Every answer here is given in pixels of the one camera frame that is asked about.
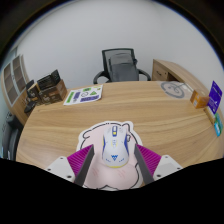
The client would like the black mesh office chair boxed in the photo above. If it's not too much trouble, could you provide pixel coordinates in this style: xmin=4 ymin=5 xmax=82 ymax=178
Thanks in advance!
xmin=92 ymin=48 xmax=152 ymax=85

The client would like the green flat packet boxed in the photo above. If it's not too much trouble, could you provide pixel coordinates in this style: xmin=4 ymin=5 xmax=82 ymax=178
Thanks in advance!
xmin=213 ymin=112 xmax=224 ymax=138

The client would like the dark brown printed box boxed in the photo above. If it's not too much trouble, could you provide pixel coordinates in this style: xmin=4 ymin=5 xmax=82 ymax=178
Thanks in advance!
xmin=37 ymin=79 xmax=68 ymax=105

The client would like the purple standing pouch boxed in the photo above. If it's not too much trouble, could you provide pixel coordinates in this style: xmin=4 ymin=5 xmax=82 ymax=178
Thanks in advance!
xmin=206 ymin=80 xmax=223 ymax=115

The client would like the black electronic device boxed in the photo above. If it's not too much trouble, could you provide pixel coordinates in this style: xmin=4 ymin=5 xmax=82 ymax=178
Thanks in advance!
xmin=35 ymin=69 xmax=62 ymax=91

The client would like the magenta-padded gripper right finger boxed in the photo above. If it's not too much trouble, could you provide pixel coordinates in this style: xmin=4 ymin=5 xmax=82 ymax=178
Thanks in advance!
xmin=134 ymin=143 xmax=184 ymax=185

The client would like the white blue yellow computer mouse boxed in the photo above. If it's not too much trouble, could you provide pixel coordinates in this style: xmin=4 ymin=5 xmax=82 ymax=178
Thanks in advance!
xmin=101 ymin=124 xmax=130 ymax=169

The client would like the wooden shelf unit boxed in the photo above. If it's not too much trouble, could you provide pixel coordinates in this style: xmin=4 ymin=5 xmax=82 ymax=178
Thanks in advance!
xmin=0 ymin=54 xmax=31 ymax=108

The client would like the pink pig-shaped mouse pad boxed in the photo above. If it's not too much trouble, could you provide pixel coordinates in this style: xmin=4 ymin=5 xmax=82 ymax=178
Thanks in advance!
xmin=75 ymin=120 xmax=148 ymax=192

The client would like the black armchair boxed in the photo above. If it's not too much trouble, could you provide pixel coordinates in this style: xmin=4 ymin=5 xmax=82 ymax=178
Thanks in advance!
xmin=1 ymin=113 xmax=22 ymax=159

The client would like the black desk phone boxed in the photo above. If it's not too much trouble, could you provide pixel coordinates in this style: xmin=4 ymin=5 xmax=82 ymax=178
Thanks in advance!
xmin=23 ymin=79 xmax=38 ymax=116

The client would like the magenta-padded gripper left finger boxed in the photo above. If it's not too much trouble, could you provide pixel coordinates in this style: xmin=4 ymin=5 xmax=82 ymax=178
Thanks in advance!
xmin=45 ymin=144 xmax=96 ymax=187

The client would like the green white printed leaflet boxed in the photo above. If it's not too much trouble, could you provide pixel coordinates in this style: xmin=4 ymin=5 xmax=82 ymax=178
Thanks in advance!
xmin=63 ymin=84 xmax=104 ymax=106

